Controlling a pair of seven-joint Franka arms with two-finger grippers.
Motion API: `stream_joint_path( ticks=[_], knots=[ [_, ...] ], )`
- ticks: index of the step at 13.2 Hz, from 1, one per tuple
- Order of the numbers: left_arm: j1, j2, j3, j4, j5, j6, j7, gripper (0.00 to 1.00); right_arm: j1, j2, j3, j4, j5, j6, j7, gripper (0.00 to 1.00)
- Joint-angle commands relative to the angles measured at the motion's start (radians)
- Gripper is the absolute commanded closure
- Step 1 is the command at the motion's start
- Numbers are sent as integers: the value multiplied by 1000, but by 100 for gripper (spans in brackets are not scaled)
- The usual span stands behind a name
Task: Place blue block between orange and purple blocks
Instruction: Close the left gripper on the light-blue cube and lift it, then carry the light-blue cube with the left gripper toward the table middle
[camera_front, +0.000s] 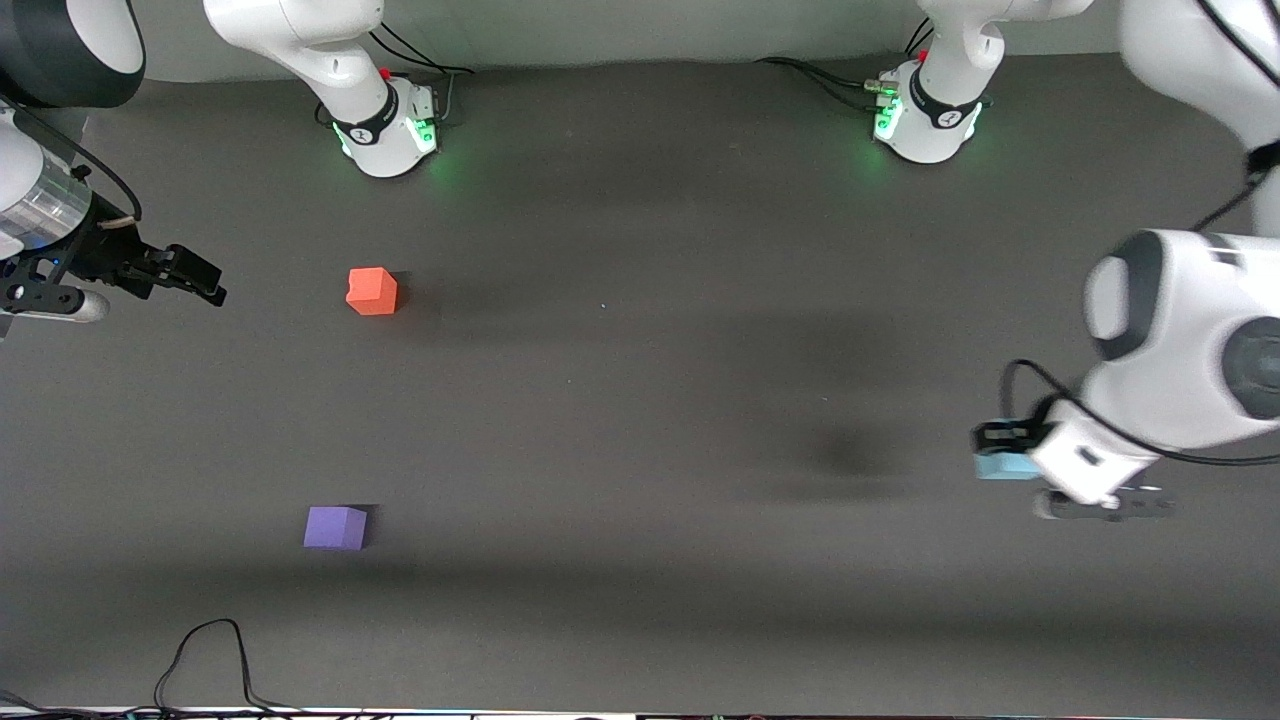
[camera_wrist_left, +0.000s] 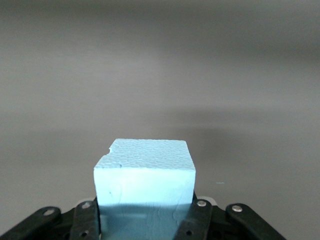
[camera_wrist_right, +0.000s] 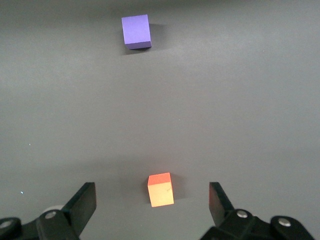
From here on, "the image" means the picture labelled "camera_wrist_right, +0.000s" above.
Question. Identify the orange foam block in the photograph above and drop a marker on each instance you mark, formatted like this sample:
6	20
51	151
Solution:
161	192

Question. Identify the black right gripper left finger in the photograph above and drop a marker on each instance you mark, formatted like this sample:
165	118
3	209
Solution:
80	207

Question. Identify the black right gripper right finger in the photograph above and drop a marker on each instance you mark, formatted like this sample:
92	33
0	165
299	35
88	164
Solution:
225	220

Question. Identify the purple foam block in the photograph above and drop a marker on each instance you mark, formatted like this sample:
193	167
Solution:
136	31

